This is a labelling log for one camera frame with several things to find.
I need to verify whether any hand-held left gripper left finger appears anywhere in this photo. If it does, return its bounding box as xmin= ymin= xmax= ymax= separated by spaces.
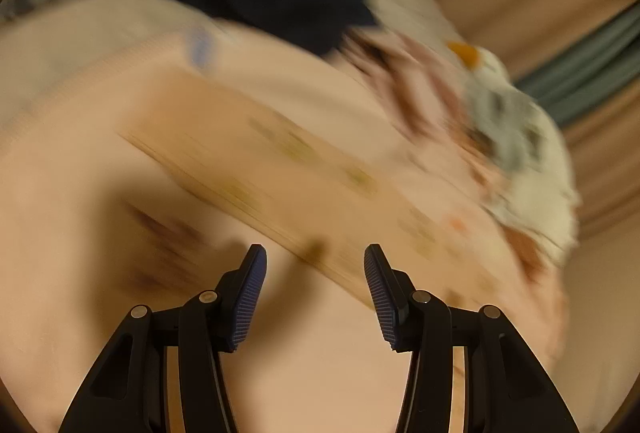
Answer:
xmin=59 ymin=243 xmax=268 ymax=433

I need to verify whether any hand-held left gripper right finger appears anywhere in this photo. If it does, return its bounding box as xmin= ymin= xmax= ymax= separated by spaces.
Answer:
xmin=363 ymin=243 xmax=581 ymax=433

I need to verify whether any peach duck-print garment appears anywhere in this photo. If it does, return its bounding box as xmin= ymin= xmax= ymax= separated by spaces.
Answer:
xmin=117 ymin=78 xmax=506 ymax=314

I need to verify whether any pink floral bed sheet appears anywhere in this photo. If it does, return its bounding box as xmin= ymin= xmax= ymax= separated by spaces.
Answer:
xmin=0 ymin=0 xmax=571 ymax=433

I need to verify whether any white patterned cloth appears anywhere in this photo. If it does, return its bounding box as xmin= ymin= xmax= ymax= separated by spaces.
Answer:
xmin=360 ymin=0 xmax=583 ymax=269

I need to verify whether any crumpled pink cloth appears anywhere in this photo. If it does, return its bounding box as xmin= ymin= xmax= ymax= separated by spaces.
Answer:
xmin=345 ymin=33 xmax=481 ymax=154

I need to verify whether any grey-green cloth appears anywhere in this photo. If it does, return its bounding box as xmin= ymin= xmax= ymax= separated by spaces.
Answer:
xmin=515 ymin=13 xmax=640 ymax=128

